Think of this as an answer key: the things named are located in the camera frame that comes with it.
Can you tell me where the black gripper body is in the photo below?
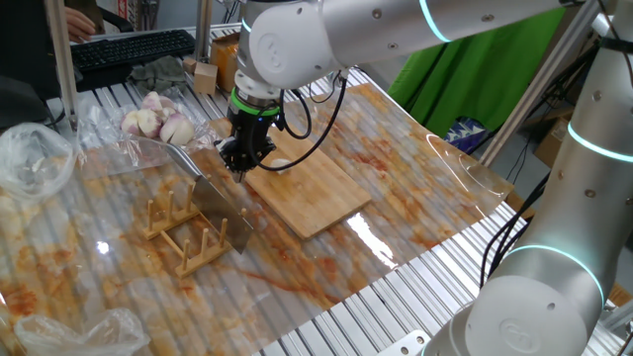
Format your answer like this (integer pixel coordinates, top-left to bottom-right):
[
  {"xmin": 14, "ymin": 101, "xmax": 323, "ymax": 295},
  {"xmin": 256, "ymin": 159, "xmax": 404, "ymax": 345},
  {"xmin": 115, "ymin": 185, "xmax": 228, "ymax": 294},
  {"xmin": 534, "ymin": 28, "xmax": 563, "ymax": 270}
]
[{"xmin": 226, "ymin": 106, "xmax": 279, "ymax": 147}]

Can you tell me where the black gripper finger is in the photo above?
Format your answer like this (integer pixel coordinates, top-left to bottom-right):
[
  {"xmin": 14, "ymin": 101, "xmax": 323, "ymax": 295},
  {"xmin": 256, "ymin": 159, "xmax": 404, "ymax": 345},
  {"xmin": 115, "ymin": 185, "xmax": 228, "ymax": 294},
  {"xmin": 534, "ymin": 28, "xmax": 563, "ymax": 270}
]
[
  {"xmin": 239, "ymin": 140, "xmax": 277, "ymax": 183},
  {"xmin": 215, "ymin": 137, "xmax": 243, "ymax": 184}
]

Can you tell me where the steel cleaver knife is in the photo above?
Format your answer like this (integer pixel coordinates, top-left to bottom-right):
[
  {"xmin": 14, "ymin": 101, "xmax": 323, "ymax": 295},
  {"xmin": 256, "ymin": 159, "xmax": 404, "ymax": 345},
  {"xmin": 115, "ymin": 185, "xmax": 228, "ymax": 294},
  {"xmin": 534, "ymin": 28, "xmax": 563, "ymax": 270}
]
[{"xmin": 147, "ymin": 137, "xmax": 254, "ymax": 255}]

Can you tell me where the clear plastic bag with onions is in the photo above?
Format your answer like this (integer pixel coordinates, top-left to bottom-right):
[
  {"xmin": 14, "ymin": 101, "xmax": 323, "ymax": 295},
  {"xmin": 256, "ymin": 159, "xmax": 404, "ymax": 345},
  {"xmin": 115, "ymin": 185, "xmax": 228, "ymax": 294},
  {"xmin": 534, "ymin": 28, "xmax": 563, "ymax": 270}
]
[{"xmin": 76, "ymin": 88, "xmax": 224, "ymax": 174}]

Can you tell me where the bare person hand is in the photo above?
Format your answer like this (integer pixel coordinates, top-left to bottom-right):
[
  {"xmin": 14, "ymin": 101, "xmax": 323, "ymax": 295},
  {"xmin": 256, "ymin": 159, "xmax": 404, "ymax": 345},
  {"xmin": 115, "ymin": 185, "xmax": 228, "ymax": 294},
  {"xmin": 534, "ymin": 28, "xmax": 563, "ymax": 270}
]
[{"xmin": 63, "ymin": 7, "xmax": 97, "ymax": 44}]

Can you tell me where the peeled purple white onion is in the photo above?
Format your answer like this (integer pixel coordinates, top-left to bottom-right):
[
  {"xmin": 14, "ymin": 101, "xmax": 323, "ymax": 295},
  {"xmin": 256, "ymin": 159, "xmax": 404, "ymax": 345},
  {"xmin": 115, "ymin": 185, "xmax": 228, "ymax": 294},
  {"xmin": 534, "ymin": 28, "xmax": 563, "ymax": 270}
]
[
  {"xmin": 140, "ymin": 91, "xmax": 164, "ymax": 113},
  {"xmin": 157, "ymin": 96, "xmax": 178, "ymax": 120},
  {"xmin": 121, "ymin": 108, "xmax": 163, "ymax": 139},
  {"xmin": 158, "ymin": 113, "xmax": 197, "ymax": 146}
]

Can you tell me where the bamboo cutting board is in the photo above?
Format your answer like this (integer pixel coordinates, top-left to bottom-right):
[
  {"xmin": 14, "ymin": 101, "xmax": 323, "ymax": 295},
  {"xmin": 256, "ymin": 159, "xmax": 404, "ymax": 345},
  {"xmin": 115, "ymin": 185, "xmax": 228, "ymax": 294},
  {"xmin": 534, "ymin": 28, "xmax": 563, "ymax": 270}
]
[{"xmin": 241, "ymin": 126, "xmax": 373, "ymax": 242}]

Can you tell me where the taped cardboard box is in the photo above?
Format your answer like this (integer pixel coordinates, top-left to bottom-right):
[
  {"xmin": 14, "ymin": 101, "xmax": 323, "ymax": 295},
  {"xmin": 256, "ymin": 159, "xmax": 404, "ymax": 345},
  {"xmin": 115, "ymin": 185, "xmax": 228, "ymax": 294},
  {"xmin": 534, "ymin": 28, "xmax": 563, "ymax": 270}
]
[{"xmin": 210, "ymin": 32, "xmax": 242, "ymax": 94}]

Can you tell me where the grey cloth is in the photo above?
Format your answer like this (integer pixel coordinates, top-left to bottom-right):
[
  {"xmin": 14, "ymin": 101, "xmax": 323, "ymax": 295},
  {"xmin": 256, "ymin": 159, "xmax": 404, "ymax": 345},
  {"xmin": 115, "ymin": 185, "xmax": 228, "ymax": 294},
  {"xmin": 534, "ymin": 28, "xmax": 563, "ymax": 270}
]
[{"xmin": 128, "ymin": 54, "xmax": 189, "ymax": 96}]

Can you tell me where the wooden peg rack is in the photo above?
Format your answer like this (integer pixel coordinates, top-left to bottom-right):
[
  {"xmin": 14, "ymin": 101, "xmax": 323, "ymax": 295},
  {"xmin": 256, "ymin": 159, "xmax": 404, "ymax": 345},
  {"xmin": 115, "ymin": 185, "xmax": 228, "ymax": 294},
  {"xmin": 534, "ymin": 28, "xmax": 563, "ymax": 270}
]
[{"xmin": 141, "ymin": 182, "xmax": 248, "ymax": 279}]

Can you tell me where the black computer keyboard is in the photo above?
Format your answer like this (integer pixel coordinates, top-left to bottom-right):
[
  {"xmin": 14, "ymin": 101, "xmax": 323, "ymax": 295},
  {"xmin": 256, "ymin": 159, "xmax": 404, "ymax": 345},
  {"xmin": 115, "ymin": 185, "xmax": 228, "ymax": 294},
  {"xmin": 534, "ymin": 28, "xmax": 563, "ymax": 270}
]
[{"xmin": 70, "ymin": 29, "xmax": 197, "ymax": 73}]

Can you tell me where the marble pattern plastic mat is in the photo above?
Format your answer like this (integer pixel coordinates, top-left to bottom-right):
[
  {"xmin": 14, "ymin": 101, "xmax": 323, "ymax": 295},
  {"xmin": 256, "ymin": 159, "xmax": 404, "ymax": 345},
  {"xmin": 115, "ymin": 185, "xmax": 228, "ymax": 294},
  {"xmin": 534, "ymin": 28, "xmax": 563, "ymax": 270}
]
[{"xmin": 0, "ymin": 83, "xmax": 515, "ymax": 356}]

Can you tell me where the crumpled clear plastic bag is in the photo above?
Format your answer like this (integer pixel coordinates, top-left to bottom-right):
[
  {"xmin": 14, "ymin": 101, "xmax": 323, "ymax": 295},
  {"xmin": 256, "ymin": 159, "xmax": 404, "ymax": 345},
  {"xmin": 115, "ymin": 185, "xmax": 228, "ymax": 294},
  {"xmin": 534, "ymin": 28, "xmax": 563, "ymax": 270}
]
[{"xmin": 0, "ymin": 122, "xmax": 78, "ymax": 204}]

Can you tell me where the blue white patterned bag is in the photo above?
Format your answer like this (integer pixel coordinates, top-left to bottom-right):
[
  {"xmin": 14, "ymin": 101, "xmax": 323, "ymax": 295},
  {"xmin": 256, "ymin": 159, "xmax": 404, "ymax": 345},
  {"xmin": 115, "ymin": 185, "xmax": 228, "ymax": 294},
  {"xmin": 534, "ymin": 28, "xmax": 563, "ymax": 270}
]
[{"xmin": 442, "ymin": 116, "xmax": 490, "ymax": 154}]

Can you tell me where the green cloth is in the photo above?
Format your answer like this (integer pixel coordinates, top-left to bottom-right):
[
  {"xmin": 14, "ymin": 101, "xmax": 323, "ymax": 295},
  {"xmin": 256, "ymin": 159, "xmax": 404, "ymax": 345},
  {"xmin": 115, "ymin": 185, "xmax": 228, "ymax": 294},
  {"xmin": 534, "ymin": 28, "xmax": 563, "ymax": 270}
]
[{"xmin": 387, "ymin": 7, "xmax": 568, "ymax": 139}]

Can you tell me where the plastic bag with meat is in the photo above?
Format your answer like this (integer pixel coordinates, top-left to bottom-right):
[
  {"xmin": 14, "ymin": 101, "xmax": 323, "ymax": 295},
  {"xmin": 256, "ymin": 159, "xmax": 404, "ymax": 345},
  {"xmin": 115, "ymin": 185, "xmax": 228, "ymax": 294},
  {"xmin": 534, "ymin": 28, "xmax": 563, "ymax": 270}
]
[{"xmin": 13, "ymin": 309, "xmax": 151, "ymax": 356}]

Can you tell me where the person torso black shirt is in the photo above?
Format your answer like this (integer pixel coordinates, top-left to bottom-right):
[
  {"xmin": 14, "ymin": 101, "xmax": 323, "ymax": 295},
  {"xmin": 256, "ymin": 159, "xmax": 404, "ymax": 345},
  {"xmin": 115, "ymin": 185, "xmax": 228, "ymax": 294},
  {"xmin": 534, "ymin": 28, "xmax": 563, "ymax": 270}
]
[{"xmin": 0, "ymin": 0, "xmax": 63, "ymax": 131}]

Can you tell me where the open cardboard box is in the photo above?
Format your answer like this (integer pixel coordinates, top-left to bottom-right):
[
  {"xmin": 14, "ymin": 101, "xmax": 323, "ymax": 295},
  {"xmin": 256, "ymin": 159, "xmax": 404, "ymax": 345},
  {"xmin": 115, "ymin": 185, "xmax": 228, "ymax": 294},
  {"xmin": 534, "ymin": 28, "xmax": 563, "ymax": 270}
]
[{"xmin": 532, "ymin": 106, "xmax": 578, "ymax": 169}]

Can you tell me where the black tripod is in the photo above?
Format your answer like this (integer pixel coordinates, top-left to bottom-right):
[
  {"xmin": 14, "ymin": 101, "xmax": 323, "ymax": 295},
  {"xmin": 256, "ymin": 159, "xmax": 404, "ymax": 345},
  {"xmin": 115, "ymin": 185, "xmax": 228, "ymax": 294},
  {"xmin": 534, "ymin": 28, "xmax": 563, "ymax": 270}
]
[{"xmin": 541, "ymin": 44, "xmax": 602, "ymax": 130}]

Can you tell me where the short looped black cable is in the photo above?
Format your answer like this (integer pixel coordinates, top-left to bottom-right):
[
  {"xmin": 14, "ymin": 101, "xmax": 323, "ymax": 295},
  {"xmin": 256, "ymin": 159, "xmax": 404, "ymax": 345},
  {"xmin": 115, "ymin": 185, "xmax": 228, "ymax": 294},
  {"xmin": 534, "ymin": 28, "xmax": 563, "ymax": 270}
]
[{"xmin": 278, "ymin": 88, "xmax": 314, "ymax": 141}]

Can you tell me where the long black gripper cable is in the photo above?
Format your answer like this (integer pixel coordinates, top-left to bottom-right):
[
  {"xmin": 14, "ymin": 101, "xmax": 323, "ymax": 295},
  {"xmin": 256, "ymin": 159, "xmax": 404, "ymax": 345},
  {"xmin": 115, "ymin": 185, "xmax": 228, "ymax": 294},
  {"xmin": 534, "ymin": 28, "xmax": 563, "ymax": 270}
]
[{"xmin": 255, "ymin": 73, "xmax": 348, "ymax": 173}]

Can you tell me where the aluminium frame post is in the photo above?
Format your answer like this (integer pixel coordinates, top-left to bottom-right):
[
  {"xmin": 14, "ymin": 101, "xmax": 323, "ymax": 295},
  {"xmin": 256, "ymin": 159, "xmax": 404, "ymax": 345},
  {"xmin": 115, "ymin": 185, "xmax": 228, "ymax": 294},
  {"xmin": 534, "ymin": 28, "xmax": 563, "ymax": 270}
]
[
  {"xmin": 194, "ymin": 0, "xmax": 215, "ymax": 63},
  {"xmin": 45, "ymin": 0, "xmax": 80, "ymax": 134},
  {"xmin": 478, "ymin": 46, "xmax": 602, "ymax": 168}
]

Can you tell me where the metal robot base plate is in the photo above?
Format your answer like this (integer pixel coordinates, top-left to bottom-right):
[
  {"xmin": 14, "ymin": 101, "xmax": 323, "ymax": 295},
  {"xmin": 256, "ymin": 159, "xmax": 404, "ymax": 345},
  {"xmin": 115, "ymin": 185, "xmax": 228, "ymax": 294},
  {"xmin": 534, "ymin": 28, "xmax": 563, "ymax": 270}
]
[{"xmin": 378, "ymin": 329, "xmax": 432, "ymax": 356}]

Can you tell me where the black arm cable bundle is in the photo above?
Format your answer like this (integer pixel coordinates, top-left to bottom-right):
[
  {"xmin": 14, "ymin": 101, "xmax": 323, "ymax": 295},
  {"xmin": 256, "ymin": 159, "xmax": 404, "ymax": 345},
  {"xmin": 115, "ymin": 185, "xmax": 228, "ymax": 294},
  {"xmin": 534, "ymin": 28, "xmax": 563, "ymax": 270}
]
[{"xmin": 479, "ymin": 172, "xmax": 551, "ymax": 289}]

